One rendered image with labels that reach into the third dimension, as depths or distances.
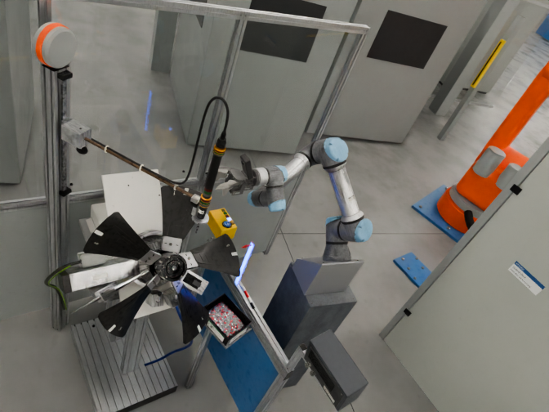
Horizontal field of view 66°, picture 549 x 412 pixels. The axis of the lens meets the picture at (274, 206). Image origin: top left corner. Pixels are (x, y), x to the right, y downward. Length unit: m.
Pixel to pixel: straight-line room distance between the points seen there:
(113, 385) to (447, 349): 2.22
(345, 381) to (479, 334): 1.55
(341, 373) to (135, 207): 1.17
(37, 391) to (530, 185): 3.02
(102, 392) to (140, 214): 1.18
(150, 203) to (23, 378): 1.38
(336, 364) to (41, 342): 1.93
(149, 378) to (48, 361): 0.61
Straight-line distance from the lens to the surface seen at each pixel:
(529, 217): 2.81
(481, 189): 5.22
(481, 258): 3.00
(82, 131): 1.92
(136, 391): 2.85
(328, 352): 1.83
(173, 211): 1.93
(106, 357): 2.95
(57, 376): 2.98
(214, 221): 2.36
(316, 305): 2.27
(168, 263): 1.87
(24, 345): 3.10
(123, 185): 2.06
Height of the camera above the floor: 2.67
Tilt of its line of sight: 38 degrees down
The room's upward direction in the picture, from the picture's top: 23 degrees clockwise
